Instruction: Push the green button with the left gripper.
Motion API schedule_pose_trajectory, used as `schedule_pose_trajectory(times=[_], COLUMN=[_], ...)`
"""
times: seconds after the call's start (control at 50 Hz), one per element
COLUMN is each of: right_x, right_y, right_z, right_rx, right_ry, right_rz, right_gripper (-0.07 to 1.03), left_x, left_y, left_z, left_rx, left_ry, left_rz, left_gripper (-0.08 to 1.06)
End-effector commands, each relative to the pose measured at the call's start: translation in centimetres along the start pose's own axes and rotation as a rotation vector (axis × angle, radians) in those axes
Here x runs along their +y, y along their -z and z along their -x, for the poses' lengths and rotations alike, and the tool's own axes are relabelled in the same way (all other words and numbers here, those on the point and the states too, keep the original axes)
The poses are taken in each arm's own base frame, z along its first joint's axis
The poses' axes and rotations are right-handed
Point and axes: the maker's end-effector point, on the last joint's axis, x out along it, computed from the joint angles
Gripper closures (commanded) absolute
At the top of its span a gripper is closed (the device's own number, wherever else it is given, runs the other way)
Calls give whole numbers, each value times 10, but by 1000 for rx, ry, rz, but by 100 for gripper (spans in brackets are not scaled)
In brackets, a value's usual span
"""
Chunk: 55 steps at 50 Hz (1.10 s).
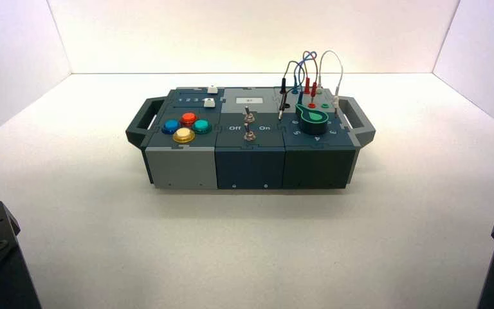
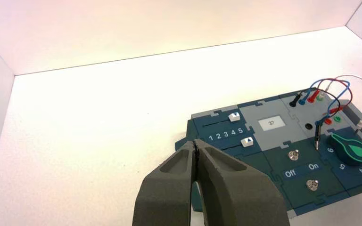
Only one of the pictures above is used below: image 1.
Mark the dark rotary knob green pointer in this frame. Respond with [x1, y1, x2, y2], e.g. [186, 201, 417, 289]
[295, 103, 331, 136]

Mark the white banana plug cable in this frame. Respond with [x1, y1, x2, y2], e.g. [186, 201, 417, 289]
[316, 50, 344, 109]

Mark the black banana plug cable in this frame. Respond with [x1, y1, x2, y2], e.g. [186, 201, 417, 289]
[277, 60, 304, 122]

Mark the yellow push button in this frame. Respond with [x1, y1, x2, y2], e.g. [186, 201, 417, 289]
[172, 127, 196, 144]

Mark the blue push button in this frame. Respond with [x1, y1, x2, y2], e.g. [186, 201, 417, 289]
[161, 118, 181, 135]

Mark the green push button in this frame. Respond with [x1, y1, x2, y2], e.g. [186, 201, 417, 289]
[192, 118, 212, 135]

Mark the blue banana plug cable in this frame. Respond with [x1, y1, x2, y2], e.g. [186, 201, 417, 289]
[291, 51, 318, 106]

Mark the grey modular control box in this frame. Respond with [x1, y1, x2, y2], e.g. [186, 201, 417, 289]
[125, 86, 376, 191]

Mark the red banana plug cable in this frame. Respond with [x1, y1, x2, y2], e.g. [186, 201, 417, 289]
[301, 53, 320, 100]

